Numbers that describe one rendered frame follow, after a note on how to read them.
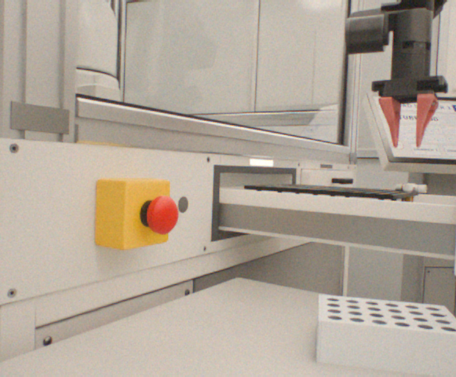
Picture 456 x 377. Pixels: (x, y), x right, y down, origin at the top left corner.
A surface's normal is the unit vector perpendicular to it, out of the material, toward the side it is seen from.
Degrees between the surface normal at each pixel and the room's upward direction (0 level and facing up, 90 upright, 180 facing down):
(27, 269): 90
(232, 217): 90
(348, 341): 90
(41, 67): 90
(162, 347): 0
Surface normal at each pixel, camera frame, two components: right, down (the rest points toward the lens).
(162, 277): 0.84, 0.06
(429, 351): -0.19, 0.04
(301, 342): 0.04, -1.00
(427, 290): 0.11, 0.06
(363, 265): -0.48, 0.03
